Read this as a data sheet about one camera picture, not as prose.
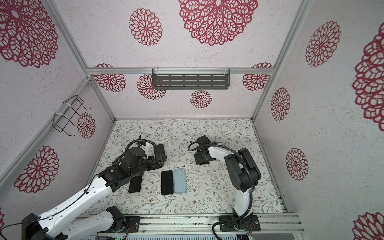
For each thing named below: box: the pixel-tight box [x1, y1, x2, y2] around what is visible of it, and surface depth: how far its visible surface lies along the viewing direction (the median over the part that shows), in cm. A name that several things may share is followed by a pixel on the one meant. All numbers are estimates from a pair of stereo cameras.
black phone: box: [161, 170, 174, 196], surface depth 89 cm
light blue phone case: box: [173, 168, 187, 193], surface depth 90 cm
